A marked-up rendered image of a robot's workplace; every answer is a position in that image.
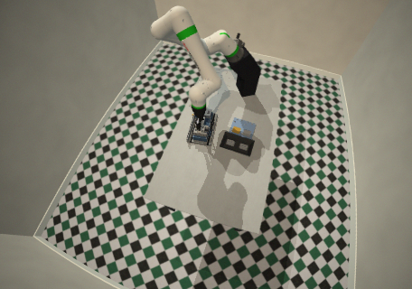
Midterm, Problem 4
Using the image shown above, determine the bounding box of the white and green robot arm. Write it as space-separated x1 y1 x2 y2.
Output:
151 6 245 114

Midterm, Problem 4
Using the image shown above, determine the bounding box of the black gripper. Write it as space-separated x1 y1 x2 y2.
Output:
194 112 205 133

